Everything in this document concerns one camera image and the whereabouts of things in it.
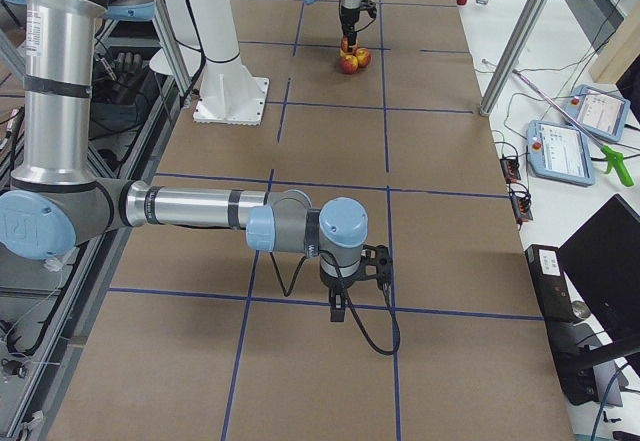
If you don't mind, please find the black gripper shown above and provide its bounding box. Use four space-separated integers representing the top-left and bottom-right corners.
320 255 364 322
339 6 360 54

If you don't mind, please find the red yellow carried apple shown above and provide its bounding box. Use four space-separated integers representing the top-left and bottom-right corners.
340 36 357 56

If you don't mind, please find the red yellow apple side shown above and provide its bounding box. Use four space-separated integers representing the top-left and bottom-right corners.
354 48 372 69

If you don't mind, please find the red yellow apple near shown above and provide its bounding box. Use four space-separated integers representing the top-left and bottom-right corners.
339 54 359 75

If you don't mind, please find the orange black connector lower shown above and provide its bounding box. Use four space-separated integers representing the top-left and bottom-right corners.
507 182 533 226

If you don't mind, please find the black mini computer box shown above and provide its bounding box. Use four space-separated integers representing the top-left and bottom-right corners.
525 244 591 324

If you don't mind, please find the blue teach pendant near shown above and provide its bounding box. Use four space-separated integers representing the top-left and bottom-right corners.
527 120 595 187

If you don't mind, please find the blue teach pendant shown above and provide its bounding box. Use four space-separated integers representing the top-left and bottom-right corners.
565 84 630 142
527 120 595 187

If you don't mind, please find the blue teach pendant far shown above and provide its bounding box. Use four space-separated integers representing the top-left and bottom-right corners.
565 84 630 142

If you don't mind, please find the black monitor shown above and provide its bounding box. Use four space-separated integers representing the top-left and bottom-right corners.
559 194 640 340

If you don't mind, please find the wooden board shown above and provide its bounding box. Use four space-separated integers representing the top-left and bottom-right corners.
589 3 640 84

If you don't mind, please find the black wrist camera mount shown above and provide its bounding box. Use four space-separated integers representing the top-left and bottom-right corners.
360 245 394 286
359 0 377 20

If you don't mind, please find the aluminium frame post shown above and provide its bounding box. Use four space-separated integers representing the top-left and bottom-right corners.
479 0 547 117

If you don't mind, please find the metal reacher with green handle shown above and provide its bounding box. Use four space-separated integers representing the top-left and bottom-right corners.
511 68 634 187

